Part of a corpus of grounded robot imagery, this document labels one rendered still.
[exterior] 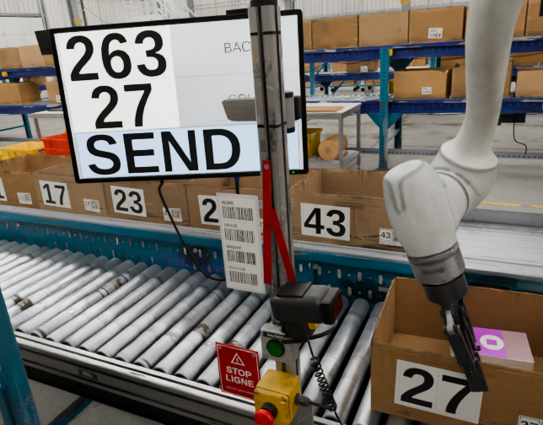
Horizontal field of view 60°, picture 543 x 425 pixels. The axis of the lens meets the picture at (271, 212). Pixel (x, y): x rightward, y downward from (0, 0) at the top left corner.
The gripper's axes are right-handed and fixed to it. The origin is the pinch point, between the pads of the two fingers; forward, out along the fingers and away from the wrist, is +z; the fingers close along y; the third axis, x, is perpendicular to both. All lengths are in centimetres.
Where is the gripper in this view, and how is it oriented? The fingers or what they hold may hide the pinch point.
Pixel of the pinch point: (475, 372)
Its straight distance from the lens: 100.2
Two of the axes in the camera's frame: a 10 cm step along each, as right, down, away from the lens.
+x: 8.3, -2.4, -5.1
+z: 3.7, 9.1, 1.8
